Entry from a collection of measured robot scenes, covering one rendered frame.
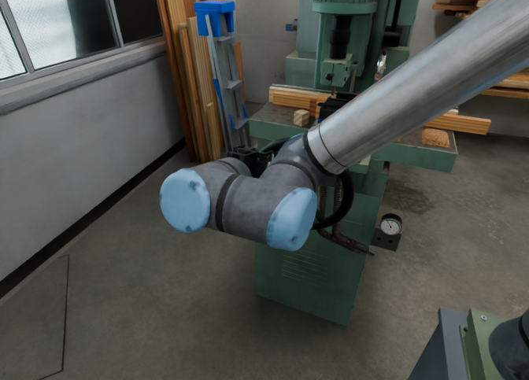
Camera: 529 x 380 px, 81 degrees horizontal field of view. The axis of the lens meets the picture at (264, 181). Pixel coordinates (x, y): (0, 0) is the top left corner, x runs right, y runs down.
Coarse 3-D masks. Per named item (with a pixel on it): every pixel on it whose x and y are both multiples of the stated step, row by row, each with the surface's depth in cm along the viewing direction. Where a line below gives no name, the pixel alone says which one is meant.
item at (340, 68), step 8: (328, 56) 99; (352, 56) 100; (328, 64) 93; (336, 64) 92; (344, 64) 91; (328, 72) 94; (336, 72) 93; (344, 72) 92; (320, 80) 96; (336, 80) 94; (344, 80) 95
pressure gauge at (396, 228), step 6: (384, 216) 94; (390, 216) 92; (396, 216) 93; (384, 222) 93; (390, 222) 92; (396, 222) 92; (384, 228) 94; (390, 228) 94; (396, 228) 93; (390, 234) 94
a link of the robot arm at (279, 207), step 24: (288, 168) 47; (240, 192) 42; (264, 192) 42; (288, 192) 42; (312, 192) 43; (216, 216) 43; (240, 216) 42; (264, 216) 41; (288, 216) 40; (312, 216) 45; (264, 240) 42; (288, 240) 40
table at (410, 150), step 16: (272, 112) 105; (288, 112) 105; (256, 128) 101; (272, 128) 98; (288, 128) 96; (304, 128) 94; (432, 128) 94; (400, 144) 86; (416, 144) 85; (368, 160) 84; (400, 160) 88; (416, 160) 86; (432, 160) 85; (448, 160) 83
